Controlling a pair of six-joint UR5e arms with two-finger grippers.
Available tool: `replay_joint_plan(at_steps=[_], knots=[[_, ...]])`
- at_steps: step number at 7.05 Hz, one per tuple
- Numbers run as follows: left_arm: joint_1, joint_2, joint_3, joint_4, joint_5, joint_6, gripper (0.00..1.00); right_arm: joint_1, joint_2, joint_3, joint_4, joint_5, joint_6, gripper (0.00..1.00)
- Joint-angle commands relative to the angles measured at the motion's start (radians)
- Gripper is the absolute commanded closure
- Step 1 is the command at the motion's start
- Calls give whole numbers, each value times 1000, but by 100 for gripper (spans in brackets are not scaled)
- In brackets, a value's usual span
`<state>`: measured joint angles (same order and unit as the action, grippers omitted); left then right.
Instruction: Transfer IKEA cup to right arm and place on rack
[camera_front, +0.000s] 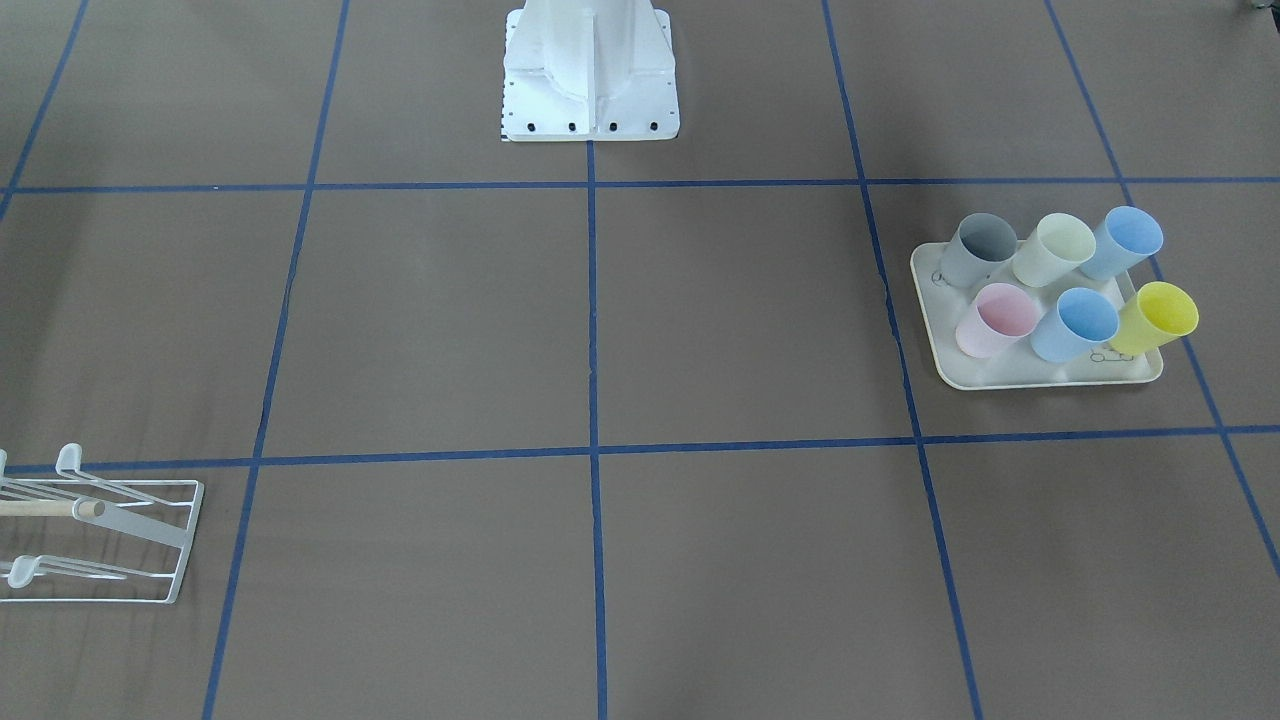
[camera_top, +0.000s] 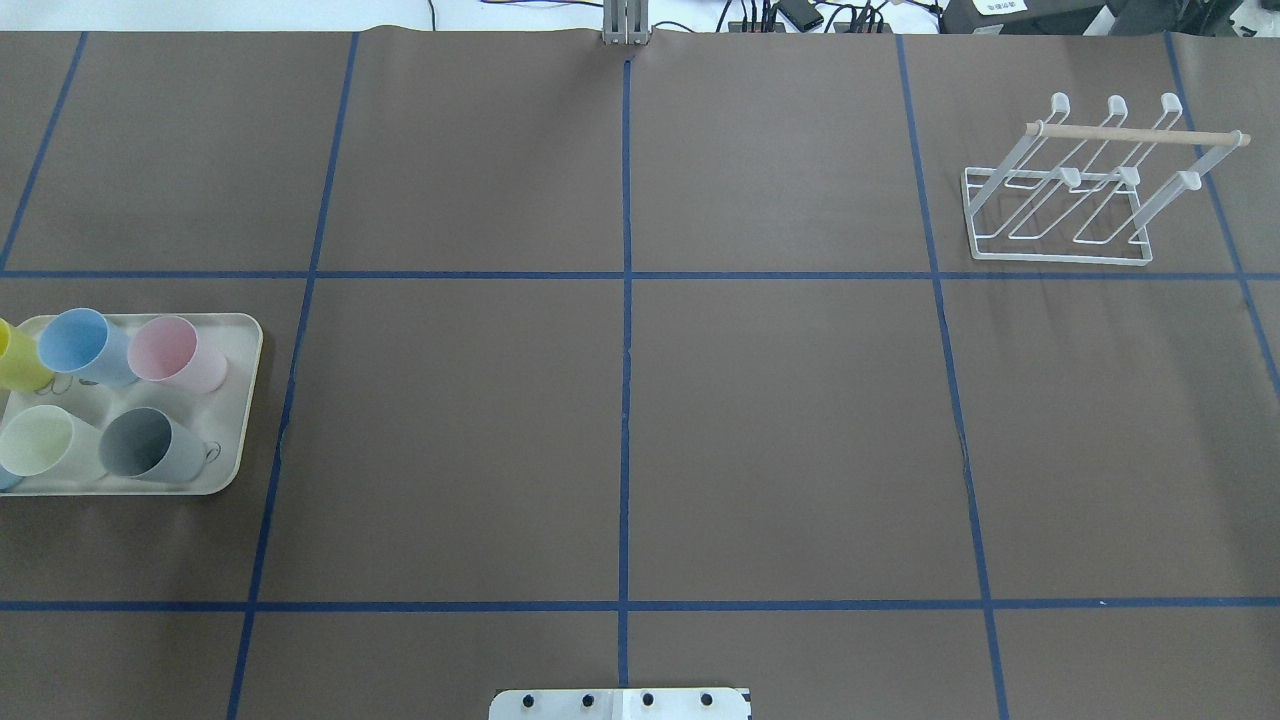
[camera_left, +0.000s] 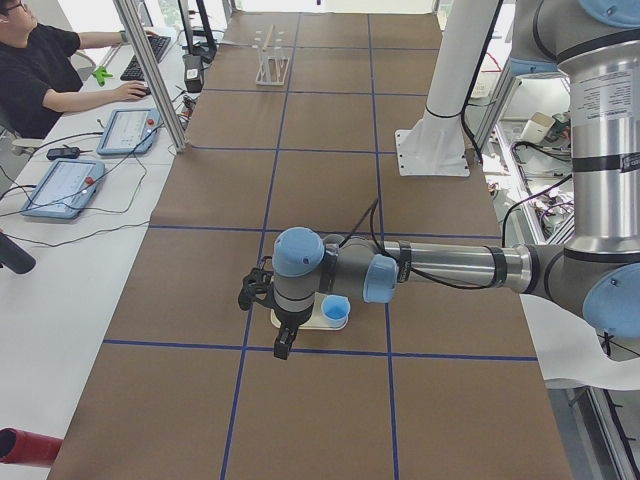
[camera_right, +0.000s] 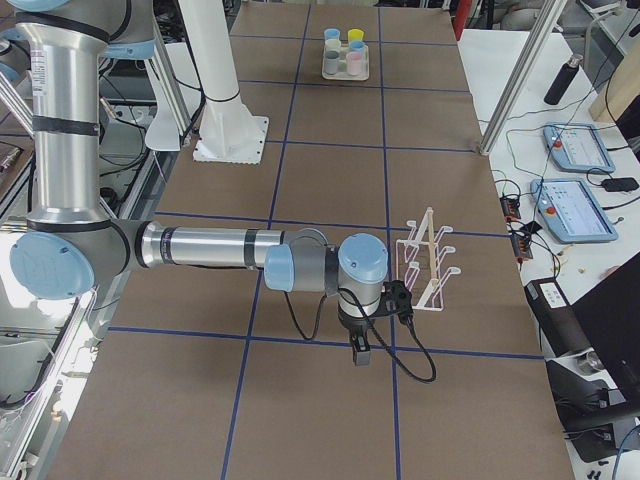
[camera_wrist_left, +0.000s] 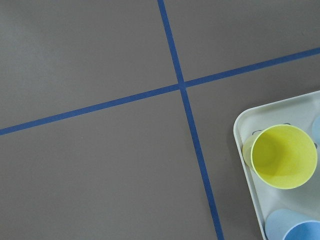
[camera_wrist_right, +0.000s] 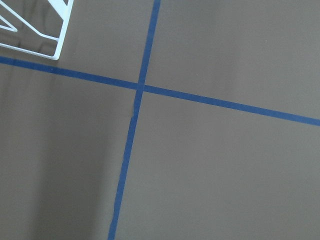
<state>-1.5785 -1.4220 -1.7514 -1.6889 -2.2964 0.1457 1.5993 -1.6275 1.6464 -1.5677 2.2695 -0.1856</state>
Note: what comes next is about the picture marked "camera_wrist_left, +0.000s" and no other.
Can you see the yellow-green plastic cup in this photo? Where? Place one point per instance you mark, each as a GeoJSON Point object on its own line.
{"type": "Point", "coordinates": [283, 156]}

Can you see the light blue plastic cup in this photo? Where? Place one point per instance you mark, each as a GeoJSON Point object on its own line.
{"type": "Point", "coordinates": [285, 224]}

